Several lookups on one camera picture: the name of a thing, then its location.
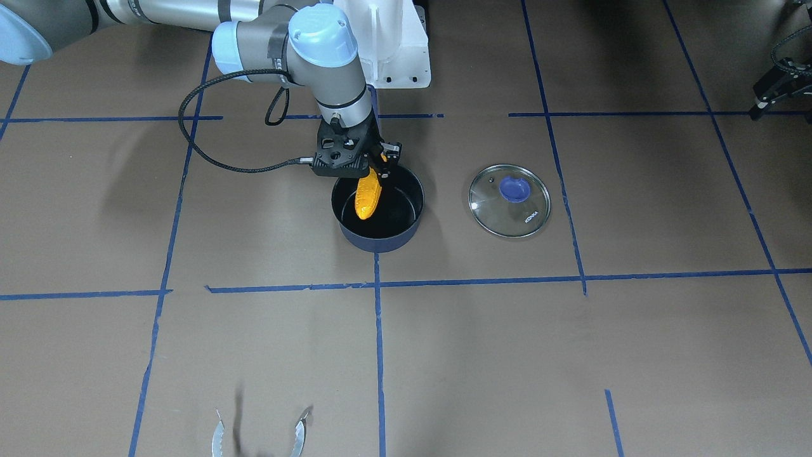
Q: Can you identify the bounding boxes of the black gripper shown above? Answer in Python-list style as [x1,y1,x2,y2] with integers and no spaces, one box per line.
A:
[317,117,402,180]

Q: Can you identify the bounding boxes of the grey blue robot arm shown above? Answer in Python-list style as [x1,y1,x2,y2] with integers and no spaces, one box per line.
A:
[1,1,401,179]

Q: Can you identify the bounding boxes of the glass lid blue knob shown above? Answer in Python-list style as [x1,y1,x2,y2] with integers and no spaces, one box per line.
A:
[469,164,551,238]

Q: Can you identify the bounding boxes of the yellow corn cob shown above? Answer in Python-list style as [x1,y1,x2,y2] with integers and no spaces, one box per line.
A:
[354,169,383,220]

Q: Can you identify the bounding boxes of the black braided camera cable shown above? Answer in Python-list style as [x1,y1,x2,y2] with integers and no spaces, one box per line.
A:
[178,69,318,174]

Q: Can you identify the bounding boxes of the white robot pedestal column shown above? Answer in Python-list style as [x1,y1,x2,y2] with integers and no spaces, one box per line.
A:
[334,1,432,89]

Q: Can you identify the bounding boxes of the dark blue saucepan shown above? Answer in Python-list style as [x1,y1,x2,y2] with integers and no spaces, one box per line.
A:
[331,167,424,253]

